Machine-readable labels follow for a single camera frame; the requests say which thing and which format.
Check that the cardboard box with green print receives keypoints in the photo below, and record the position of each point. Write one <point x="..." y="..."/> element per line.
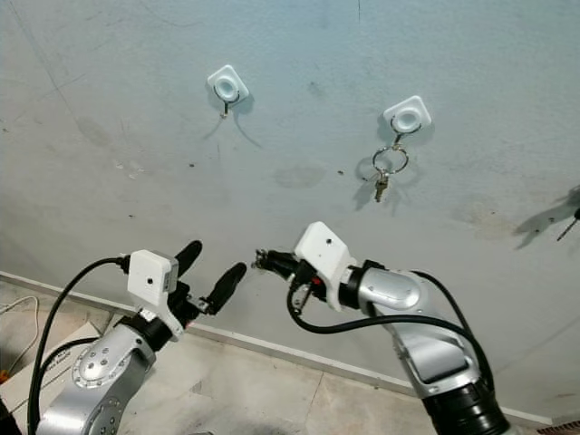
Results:
<point x="14" y="381"/>

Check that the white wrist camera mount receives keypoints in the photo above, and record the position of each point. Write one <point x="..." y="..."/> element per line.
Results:
<point x="149" y="276"/>
<point x="322" y="252"/>

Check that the white adhesive wall hook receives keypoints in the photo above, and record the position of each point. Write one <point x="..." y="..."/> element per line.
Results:
<point x="408" y="115"/>
<point x="227" y="86"/>

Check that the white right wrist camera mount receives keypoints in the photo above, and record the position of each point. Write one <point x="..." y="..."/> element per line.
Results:
<point x="322" y="252"/>

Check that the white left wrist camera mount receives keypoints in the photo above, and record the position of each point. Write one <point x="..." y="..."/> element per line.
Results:
<point x="149" y="276"/>

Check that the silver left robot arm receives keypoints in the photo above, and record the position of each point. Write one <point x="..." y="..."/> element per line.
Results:
<point x="100" y="372"/>

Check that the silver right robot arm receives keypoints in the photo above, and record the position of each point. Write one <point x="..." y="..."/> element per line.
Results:
<point x="435" y="353"/>

